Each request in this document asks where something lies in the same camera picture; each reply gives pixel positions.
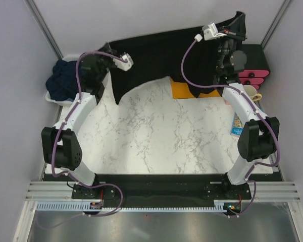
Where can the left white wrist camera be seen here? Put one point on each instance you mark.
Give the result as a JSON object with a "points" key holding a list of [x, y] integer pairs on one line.
{"points": [[124, 62]]}

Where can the white slotted cable duct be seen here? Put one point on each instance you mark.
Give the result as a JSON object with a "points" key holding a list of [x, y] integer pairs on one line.
{"points": [[95, 206]]}

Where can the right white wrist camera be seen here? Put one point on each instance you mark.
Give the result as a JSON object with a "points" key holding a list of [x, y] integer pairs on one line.
{"points": [[210, 32]]}

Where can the aluminium frame rail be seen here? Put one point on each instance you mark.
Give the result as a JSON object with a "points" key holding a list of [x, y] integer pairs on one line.
{"points": [[266, 191]]}

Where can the black pink drawer unit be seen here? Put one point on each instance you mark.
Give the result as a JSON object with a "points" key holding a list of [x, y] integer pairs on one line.
{"points": [[256, 68]]}

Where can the yellow mug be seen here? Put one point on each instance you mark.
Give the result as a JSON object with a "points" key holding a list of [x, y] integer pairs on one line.
{"points": [[252, 93]]}

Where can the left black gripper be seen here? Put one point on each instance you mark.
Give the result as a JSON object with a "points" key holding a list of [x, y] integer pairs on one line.
{"points": [[110, 59]]}

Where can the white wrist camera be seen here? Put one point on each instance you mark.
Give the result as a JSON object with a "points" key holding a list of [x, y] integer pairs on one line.
{"points": [[124, 62], [210, 32]]}

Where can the orange folder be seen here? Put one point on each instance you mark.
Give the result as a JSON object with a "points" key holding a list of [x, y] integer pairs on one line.
{"points": [[181, 91]]}

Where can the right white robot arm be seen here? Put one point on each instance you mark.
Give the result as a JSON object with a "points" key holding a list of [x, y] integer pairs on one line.
{"points": [[258, 142]]}

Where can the black t shirt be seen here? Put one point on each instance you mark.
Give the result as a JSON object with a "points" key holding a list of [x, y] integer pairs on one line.
{"points": [[181, 54]]}

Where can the navy blue t shirt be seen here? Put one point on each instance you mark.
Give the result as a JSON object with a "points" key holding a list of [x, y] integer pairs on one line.
{"points": [[63, 79]]}

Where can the white laundry basket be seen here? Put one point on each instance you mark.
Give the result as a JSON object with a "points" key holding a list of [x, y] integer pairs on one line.
{"points": [[58, 99]]}

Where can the blue children's book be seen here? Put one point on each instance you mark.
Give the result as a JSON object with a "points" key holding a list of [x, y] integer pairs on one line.
{"points": [[237, 126]]}

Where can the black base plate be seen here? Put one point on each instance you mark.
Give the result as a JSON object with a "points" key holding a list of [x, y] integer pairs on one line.
{"points": [[166, 190]]}

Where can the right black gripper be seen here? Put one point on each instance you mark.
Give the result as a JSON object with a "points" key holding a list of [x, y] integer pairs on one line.
{"points": [[238, 38]]}

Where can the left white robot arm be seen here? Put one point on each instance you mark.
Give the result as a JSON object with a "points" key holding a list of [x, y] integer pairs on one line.
{"points": [[60, 145]]}

